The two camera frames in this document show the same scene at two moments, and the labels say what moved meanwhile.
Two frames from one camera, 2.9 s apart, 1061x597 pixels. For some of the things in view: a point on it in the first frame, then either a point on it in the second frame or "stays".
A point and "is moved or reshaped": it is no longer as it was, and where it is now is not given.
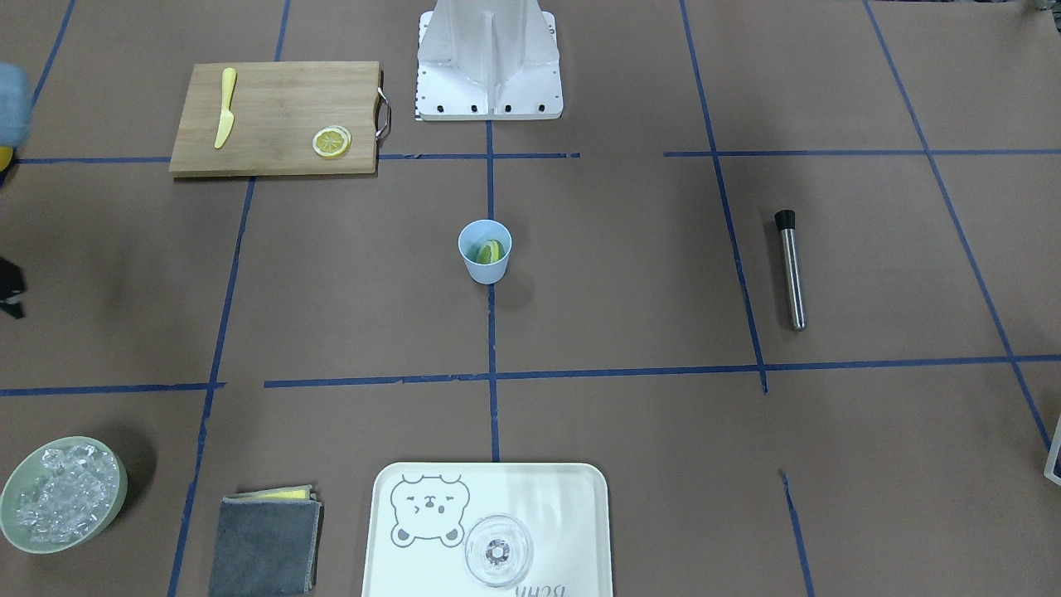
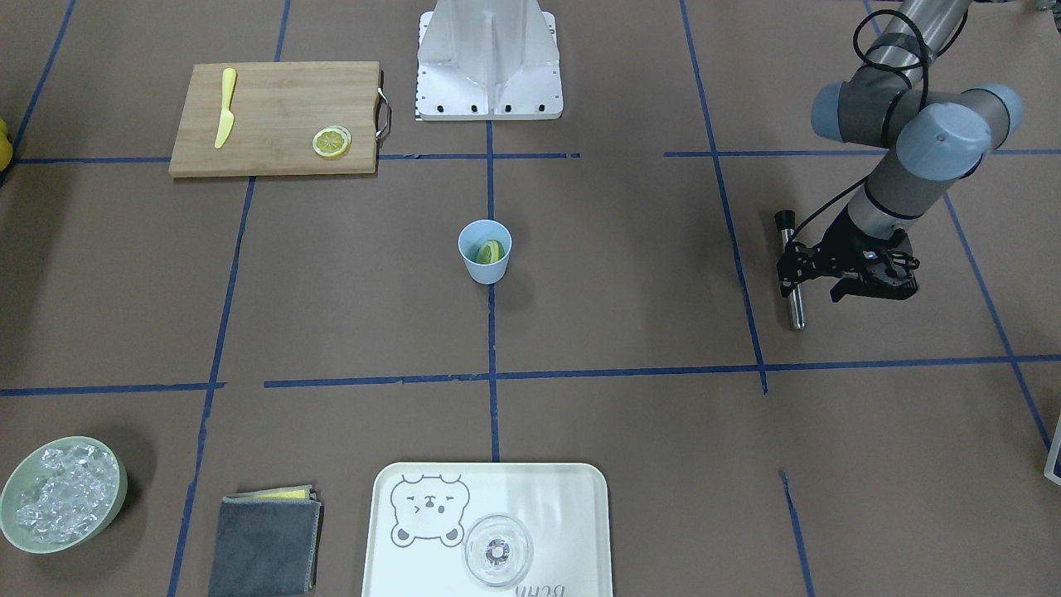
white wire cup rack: [1052, 457] stays
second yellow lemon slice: [331, 140] stays
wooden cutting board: [278, 118] stays
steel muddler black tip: [786, 222] is moved or reshaped
